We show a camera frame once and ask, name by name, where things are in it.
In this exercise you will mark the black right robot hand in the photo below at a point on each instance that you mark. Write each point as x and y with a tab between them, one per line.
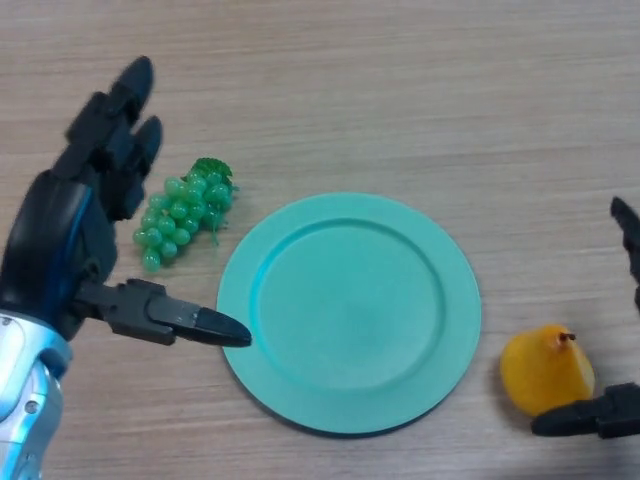
600	415

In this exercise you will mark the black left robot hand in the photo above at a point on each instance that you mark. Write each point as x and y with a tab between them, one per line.
55	240

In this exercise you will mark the yellow pear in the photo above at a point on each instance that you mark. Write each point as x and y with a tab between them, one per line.
545	370

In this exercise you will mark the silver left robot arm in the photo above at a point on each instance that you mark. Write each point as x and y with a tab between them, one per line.
25	390

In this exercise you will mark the green round plate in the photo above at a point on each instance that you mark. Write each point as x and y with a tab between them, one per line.
350	315

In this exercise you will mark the green grape bunch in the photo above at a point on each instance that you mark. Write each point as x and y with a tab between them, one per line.
185	210

